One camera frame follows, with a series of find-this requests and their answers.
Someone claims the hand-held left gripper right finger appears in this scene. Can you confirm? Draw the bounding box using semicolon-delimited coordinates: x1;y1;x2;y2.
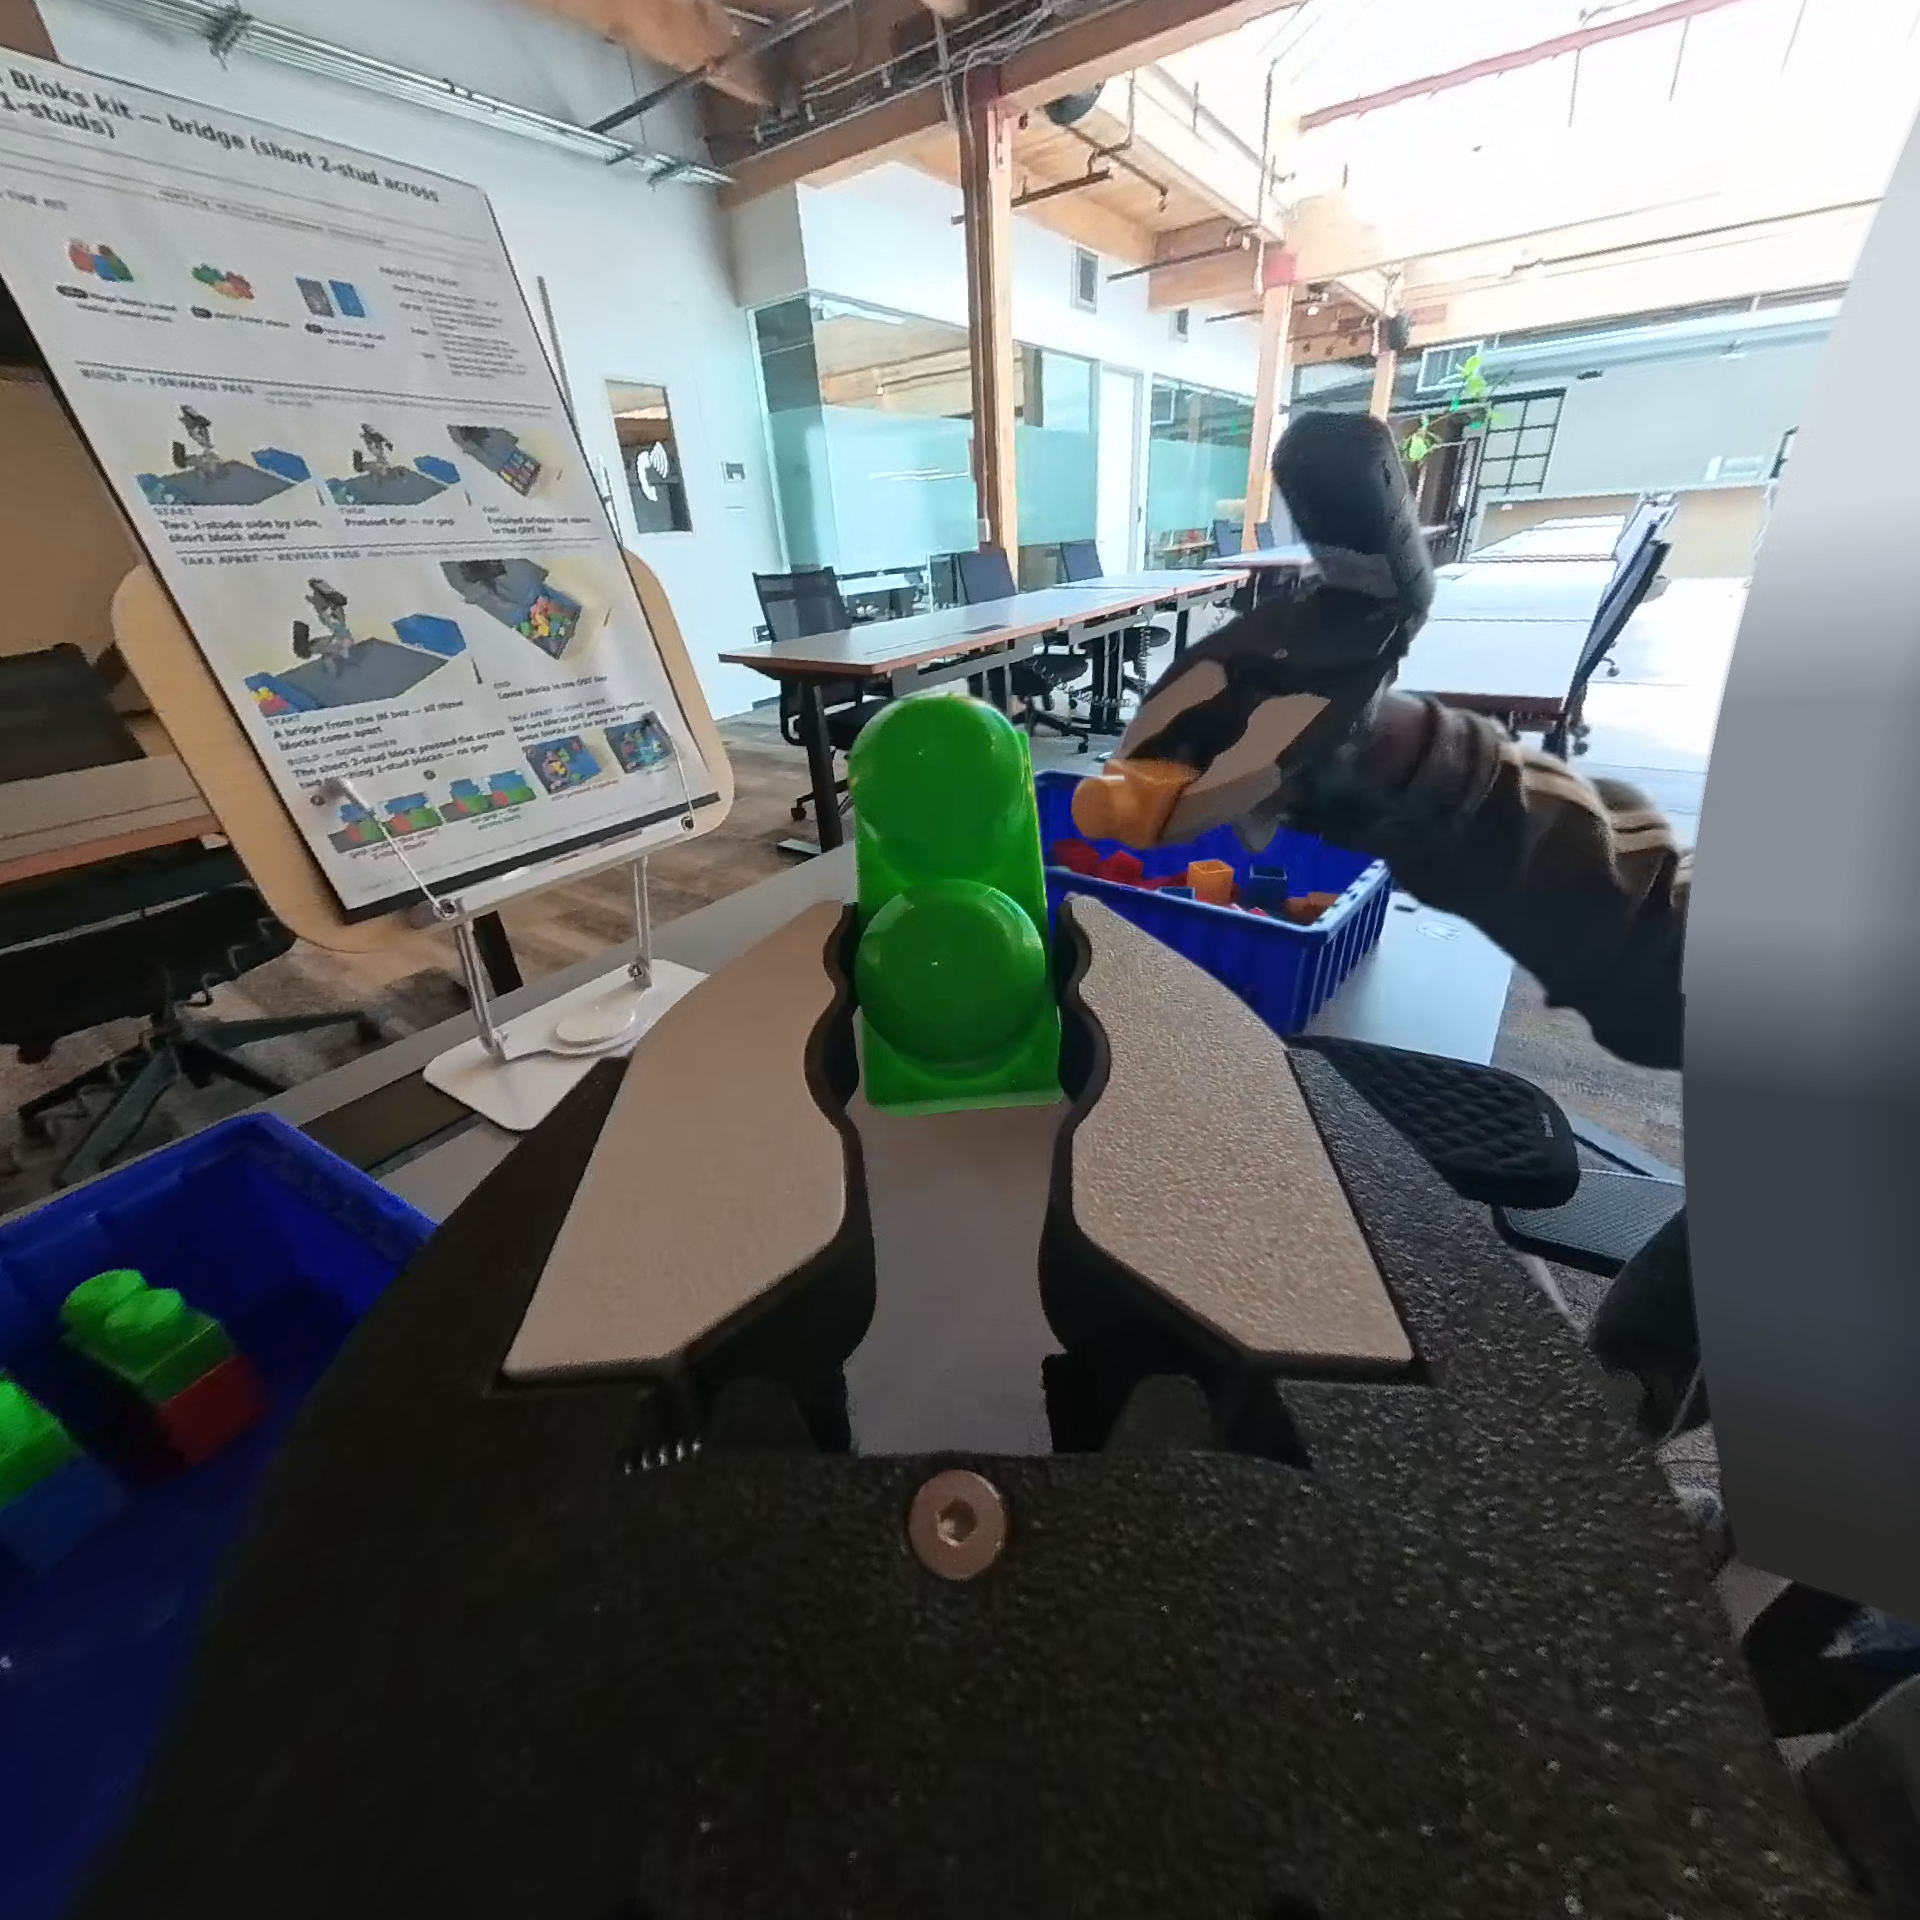
1042;896;1417;1384

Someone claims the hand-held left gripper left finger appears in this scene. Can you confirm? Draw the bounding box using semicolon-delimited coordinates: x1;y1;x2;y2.
502;902;879;1388

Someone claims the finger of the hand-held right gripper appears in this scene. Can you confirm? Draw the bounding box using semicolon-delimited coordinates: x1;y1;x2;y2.
1158;690;1412;849
1110;610;1402;778

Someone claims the orange building block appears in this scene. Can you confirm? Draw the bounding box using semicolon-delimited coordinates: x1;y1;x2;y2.
1073;760;1202;850

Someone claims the blue plastic bin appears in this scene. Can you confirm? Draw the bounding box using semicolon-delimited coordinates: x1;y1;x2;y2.
1035;774;1393;1041
0;1111;437;1920

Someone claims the green building block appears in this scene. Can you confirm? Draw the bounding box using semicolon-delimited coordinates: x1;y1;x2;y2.
61;1272;236;1398
850;690;1067;1114
0;1376;78;1502

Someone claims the red building block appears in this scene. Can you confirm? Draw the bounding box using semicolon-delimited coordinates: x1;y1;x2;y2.
151;1351;265;1463

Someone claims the blue building block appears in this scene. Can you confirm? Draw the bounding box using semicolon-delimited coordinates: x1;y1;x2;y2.
0;1457;129;1577

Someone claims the wooden office desk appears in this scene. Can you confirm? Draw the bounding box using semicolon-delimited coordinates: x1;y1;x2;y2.
1397;556;1637;723
0;752;218;895
721;572;1249;858

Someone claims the black textured wrist rest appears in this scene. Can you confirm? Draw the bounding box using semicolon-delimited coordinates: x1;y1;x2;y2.
1322;1036;1583;1212

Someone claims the black office chair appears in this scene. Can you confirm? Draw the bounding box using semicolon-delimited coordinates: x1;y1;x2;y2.
1502;1170;1689;1283
1545;496;1676;752
751;564;902;752
0;647;378;1172

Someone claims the printed instruction sheet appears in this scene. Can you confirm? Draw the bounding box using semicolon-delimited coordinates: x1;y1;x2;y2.
0;55;715;918

